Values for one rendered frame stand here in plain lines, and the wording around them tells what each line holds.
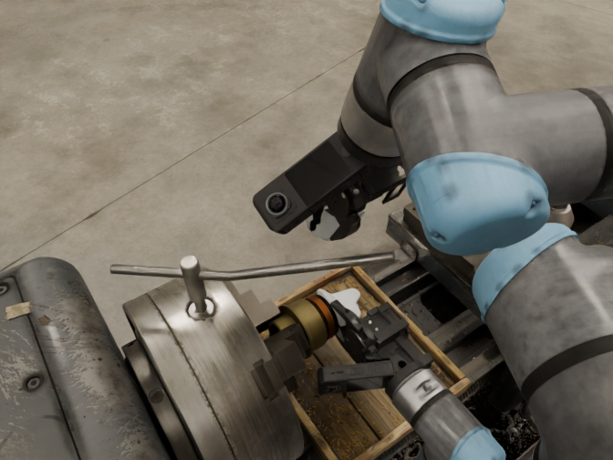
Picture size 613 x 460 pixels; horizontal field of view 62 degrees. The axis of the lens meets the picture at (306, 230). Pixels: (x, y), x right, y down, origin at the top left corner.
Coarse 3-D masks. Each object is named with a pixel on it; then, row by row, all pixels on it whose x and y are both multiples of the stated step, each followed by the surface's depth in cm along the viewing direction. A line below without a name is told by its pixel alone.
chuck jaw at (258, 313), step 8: (232, 288) 81; (240, 296) 81; (248, 296) 81; (248, 304) 80; (256, 304) 80; (264, 304) 80; (272, 304) 81; (248, 312) 79; (256, 312) 79; (264, 312) 80; (272, 312) 80; (256, 320) 79; (264, 320) 79; (272, 320) 80; (256, 328) 79; (264, 328) 81
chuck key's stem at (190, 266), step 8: (192, 256) 59; (184, 264) 58; (192, 264) 58; (184, 272) 58; (192, 272) 59; (184, 280) 60; (192, 280) 59; (200, 280) 60; (192, 288) 60; (200, 288) 61; (192, 296) 61; (200, 296) 62; (200, 304) 63; (200, 312) 64
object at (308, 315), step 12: (300, 300) 81; (312, 300) 81; (324, 300) 81; (288, 312) 79; (300, 312) 78; (312, 312) 78; (324, 312) 79; (276, 324) 78; (288, 324) 78; (300, 324) 77; (312, 324) 78; (324, 324) 78; (336, 324) 80; (312, 336) 77; (324, 336) 79; (312, 348) 77
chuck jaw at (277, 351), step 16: (272, 336) 75; (288, 336) 70; (304, 336) 74; (272, 352) 66; (288, 352) 65; (304, 352) 71; (256, 368) 62; (272, 368) 63; (288, 368) 65; (304, 368) 66; (272, 384) 63
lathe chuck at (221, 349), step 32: (160, 288) 71; (224, 288) 67; (192, 320) 63; (224, 320) 63; (192, 352) 61; (224, 352) 61; (256, 352) 62; (224, 384) 60; (256, 384) 61; (224, 416) 59; (256, 416) 61; (288, 416) 63; (256, 448) 62; (288, 448) 65
